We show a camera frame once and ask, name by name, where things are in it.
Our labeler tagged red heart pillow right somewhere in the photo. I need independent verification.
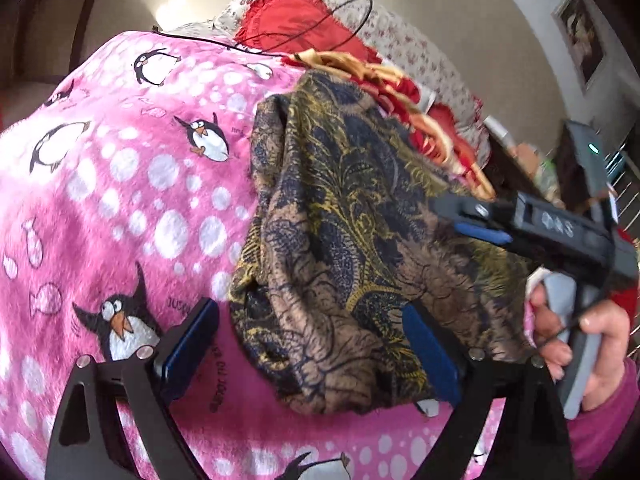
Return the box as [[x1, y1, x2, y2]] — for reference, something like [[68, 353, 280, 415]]
[[428, 103, 490, 169]]

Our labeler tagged red heart pillow left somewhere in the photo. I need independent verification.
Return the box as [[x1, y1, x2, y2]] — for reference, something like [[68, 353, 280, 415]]
[[234, 0, 380, 63]]

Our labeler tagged pink sleeved forearm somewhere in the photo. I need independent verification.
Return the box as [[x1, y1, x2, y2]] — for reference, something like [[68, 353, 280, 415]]
[[522, 303, 640, 480]]

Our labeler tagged pink penguin blanket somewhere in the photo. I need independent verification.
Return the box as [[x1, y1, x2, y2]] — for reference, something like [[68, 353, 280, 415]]
[[1, 32, 451, 479]]

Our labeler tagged right hand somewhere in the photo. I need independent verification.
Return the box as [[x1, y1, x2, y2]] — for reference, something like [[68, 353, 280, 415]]
[[527, 283, 630, 419]]

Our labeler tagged red gold floral blanket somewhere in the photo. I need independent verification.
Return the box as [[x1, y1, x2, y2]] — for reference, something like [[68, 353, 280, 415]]
[[282, 49, 496, 200]]

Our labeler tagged dark wooden desk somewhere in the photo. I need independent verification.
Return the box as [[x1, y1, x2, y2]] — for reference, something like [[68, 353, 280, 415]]
[[1, 0, 96, 88]]

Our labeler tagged framed wall picture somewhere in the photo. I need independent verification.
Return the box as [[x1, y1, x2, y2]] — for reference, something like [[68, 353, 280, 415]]
[[552, 0, 605, 92]]

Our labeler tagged white floral quilt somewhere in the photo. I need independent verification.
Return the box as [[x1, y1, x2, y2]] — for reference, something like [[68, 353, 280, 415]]
[[172, 0, 490, 166]]

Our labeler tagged dark floral patterned garment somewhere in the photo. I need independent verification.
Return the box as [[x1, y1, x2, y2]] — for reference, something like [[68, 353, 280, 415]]
[[229, 70, 530, 414]]

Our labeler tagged red heart pillow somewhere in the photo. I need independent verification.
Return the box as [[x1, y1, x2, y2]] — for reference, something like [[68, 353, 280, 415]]
[[428, 103, 490, 169], [234, 0, 380, 63]]

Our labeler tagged metal rack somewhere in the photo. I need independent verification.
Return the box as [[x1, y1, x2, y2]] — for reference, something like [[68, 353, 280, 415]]
[[605, 134, 640, 238]]

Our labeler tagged black cable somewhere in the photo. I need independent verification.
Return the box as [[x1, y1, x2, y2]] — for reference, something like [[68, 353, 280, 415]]
[[150, 0, 374, 58]]

